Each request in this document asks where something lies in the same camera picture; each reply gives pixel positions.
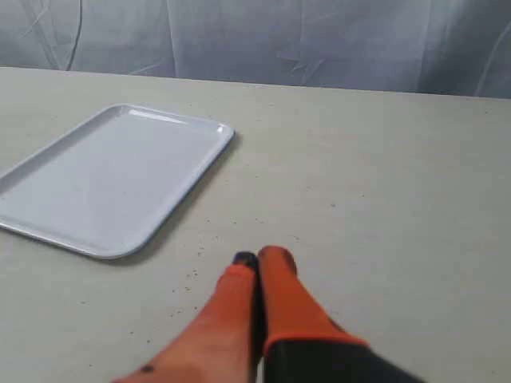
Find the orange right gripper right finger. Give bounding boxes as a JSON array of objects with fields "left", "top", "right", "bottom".
[{"left": 259, "top": 246, "right": 420, "bottom": 382}]

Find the white rectangular plastic tray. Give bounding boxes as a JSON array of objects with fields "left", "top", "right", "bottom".
[{"left": 1, "top": 105, "right": 235, "bottom": 259}]

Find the grey wrinkled backdrop curtain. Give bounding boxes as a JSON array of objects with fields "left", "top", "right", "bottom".
[{"left": 1, "top": 0, "right": 510, "bottom": 98}]

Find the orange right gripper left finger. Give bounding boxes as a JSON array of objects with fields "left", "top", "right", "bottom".
[{"left": 118, "top": 251, "right": 259, "bottom": 382}]

